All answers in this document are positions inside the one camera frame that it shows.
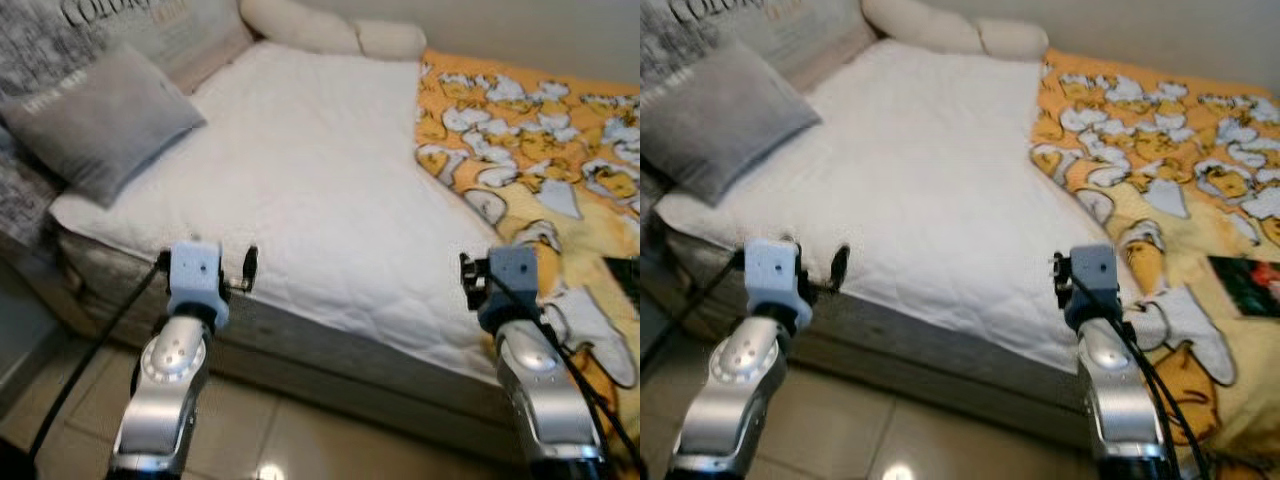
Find grey bed base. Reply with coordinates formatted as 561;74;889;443
660;225;1101;446
55;225;531;461

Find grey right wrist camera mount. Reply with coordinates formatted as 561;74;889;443
478;245;543;333
1065;243;1123;331

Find yellow cartoon egg blanket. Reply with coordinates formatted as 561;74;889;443
413;48;641;480
1030;50;1280;480

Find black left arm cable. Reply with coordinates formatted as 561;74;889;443
640;255;746;366
25;255;171;466

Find red and green book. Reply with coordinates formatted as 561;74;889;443
1207;255;1280;319
603;256;641;311

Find white quilted mattress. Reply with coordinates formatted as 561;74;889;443
50;40;521;386
655;38;1141;376

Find grey square pillow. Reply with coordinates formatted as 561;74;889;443
640;40;823;206
0;42;208;209

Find short cream bolster pillow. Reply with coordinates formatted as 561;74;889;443
978;18;1051;61
355;20;429;61

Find long cream bolster pillow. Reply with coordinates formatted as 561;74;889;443
238;0;363;56
860;0;986;56

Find grey patterned cushion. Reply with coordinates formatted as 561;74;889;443
640;0;701;251
0;0;111;251

